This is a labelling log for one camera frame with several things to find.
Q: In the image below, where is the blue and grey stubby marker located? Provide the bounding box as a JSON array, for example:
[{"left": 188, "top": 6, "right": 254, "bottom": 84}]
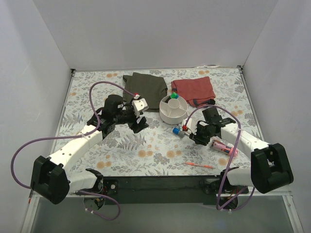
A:
[{"left": 173, "top": 128, "right": 185, "bottom": 138}]

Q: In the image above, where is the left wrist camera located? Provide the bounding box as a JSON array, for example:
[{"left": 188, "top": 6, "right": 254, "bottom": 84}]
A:
[{"left": 132, "top": 98, "right": 149, "bottom": 117}]

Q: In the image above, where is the red folded cloth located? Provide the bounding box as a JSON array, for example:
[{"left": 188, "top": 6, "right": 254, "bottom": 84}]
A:
[{"left": 171, "top": 76, "right": 216, "bottom": 108}]

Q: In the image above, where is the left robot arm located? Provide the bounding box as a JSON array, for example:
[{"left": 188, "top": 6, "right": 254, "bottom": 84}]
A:
[{"left": 31, "top": 95, "right": 149, "bottom": 204}]

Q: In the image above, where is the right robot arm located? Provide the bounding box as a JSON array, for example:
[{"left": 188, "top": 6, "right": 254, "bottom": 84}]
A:
[{"left": 184, "top": 107, "right": 294, "bottom": 194}]

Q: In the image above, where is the olive green folded cloth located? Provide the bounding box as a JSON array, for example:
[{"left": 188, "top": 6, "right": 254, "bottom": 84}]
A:
[{"left": 122, "top": 72, "right": 168, "bottom": 112}]

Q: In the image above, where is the pink pencil case tube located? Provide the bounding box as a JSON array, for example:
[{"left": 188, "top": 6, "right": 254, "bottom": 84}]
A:
[{"left": 210, "top": 139, "right": 238, "bottom": 157}]

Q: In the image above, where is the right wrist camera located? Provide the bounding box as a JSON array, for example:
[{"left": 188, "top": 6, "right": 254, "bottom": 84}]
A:
[{"left": 181, "top": 118, "right": 197, "bottom": 135}]

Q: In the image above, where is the purple cable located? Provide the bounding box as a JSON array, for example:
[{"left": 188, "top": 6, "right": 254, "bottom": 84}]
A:
[
  {"left": 182, "top": 105, "right": 256, "bottom": 211},
  {"left": 10, "top": 81, "right": 139, "bottom": 221}
]

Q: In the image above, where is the orange pink pen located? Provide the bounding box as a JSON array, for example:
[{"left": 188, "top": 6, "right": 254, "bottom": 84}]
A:
[{"left": 185, "top": 162, "right": 215, "bottom": 169}]

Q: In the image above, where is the green cap black highlighter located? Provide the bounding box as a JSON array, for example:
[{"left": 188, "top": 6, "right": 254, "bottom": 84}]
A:
[{"left": 168, "top": 93, "right": 178, "bottom": 100}]

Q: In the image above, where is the white round divided organizer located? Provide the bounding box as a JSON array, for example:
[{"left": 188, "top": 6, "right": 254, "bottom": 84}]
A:
[{"left": 159, "top": 96, "right": 188, "bottom": 125}]

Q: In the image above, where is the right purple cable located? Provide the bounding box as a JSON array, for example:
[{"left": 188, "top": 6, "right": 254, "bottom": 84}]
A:
[{"left": 182, "top": 105, "right": 256, "bottom": 211}]

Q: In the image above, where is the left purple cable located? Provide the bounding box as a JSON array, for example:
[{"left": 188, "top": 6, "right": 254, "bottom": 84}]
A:
[{"left": 10, "top": 81, "right": 139, "bottom": 221}]

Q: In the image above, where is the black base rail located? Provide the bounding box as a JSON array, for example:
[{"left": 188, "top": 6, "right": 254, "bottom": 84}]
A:
[{"left": 75, "top": 174, "right": 241, "bottom": 206}]

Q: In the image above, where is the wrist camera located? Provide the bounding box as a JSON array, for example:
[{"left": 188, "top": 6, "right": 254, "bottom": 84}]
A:
[
  {"left": 132, "top": 98, "right": 149, "bottom": 117},
  {"left": 181, "top": 118, "right": 197, "bottom": 135}
]

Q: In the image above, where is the floral table mat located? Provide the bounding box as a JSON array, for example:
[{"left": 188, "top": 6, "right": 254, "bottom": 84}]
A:
[{"left": 59, "top": 68, "right": 261, "bottom": 176}]

